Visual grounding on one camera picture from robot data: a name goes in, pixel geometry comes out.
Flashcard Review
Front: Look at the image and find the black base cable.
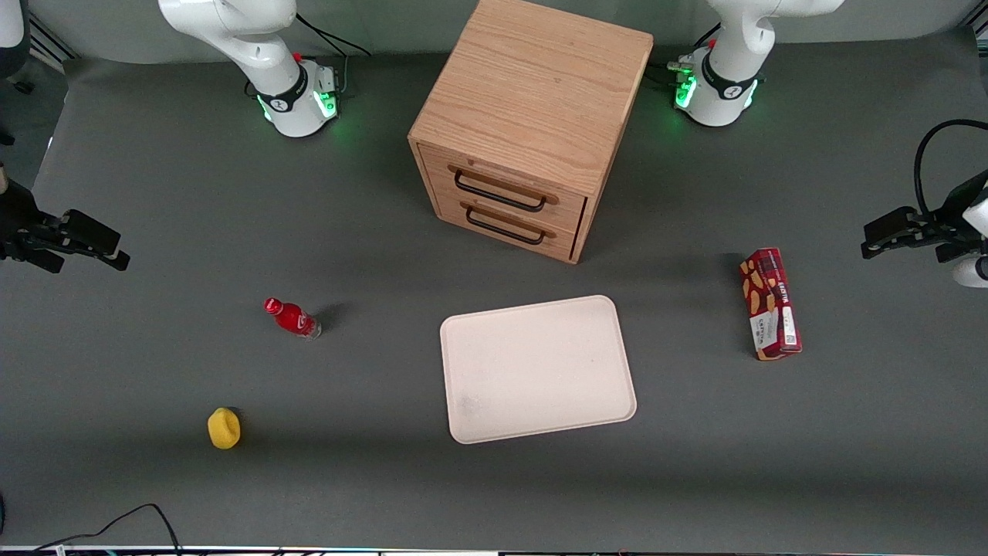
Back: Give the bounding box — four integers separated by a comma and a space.
296, 11, 372, 100
645, 22, 720, 87

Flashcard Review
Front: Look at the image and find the wooden drawer cabinet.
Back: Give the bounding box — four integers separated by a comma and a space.
408, 0, 655, 266

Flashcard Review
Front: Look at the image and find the wooden drawer front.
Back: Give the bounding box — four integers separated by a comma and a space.
417, 142, 590, 233
435, 192, 580, 260

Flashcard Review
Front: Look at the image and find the cream plastic tray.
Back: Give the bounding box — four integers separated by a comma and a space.
439, 294, 638, 446

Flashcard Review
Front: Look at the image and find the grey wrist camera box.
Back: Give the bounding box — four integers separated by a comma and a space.
952, 257, 988, 289

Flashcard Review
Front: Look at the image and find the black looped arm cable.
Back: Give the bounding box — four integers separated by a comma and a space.
914, 119, 988, 219

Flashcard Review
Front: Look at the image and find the black metal drawer handle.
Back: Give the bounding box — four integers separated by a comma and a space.
465, 204, 546, 246
453, 169, 548, 213

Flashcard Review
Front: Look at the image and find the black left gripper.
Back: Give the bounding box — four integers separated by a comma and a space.
861, 170, 988, 265

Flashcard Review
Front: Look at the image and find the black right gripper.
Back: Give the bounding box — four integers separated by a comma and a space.
0, 179, 131, 275

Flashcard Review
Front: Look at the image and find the grey table mat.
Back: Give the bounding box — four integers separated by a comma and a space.
0, 31, 988, 551

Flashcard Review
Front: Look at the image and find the red soda bottle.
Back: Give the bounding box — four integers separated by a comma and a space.
263, 297, 323, 341

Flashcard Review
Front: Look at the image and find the yellow sponge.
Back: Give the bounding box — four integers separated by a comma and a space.
207, 407, 242, 450

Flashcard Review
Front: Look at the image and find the red tartan cookie box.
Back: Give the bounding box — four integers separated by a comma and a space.
739, 247, 804, 362

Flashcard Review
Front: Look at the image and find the black cable at table edge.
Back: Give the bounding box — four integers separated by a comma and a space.
31, 503, 183, 556

